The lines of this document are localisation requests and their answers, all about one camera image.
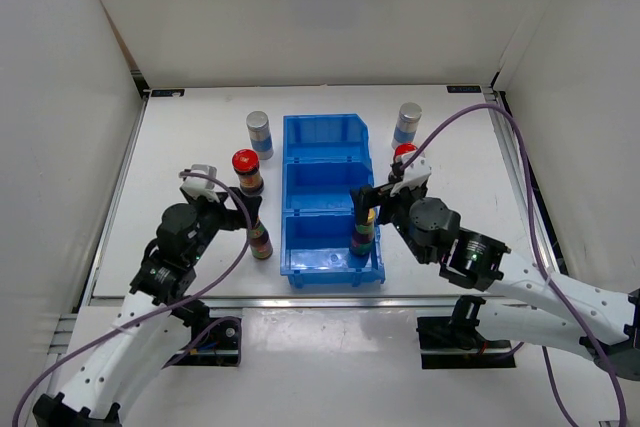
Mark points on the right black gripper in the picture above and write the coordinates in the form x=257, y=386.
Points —
x=367, y=197

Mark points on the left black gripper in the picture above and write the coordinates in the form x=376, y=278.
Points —
x=234, y=218

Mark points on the yellow-cap sauce bottle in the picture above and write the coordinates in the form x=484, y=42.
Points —
x=363, y=235
x=259, y=241

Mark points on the red-lid sauce jar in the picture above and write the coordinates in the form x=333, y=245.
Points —
x=399, y=151
x=246, y=165

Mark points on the silver-capped shaker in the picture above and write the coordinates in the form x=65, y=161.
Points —
x=408, y=119
x=258, y=126

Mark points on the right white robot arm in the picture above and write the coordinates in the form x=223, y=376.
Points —
x=553, y=309

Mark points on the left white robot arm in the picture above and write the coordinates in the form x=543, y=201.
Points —
x=157, y=322

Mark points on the blue three-compartment plastic bin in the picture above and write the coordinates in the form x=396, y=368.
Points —
x=325, y=157

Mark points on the left black table label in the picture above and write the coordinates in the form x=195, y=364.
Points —
x=167, y=93

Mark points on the black table label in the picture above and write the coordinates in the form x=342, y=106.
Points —
x=463, y=89
x=167, y=93

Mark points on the right black table label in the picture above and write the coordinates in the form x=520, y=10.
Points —
x=463, y=89

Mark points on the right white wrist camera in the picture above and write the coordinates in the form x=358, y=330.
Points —
x=416, y=175

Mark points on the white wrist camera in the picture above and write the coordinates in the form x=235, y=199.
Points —
x=197, y=183
x=416, y=175

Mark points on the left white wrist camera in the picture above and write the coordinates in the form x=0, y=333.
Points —
x=197, y=183

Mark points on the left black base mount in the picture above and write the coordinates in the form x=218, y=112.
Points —
x=215, y=340

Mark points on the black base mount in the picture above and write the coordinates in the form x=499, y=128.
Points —
x=443, y=349
x=215, y=340

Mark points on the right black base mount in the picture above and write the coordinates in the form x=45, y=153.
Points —
x=443, y=349

